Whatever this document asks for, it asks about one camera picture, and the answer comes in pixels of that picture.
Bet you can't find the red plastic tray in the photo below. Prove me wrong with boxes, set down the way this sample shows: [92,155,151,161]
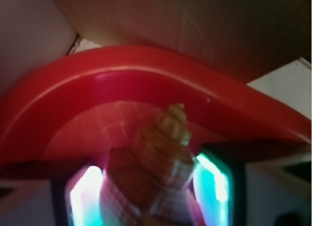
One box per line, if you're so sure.
[0,46,311,164]

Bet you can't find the tan spiral seashell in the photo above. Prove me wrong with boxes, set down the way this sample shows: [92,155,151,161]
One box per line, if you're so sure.
[99,104,205,226]

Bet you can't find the brown cardboard box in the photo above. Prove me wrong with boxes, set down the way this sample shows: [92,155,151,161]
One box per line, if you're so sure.
[54,0,312,82]

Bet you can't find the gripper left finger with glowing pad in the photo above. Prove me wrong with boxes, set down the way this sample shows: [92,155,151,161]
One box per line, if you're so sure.
[51,160,103,226]

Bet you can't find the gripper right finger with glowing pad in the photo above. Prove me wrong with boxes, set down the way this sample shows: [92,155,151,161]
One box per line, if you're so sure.
[192,143,312,226]

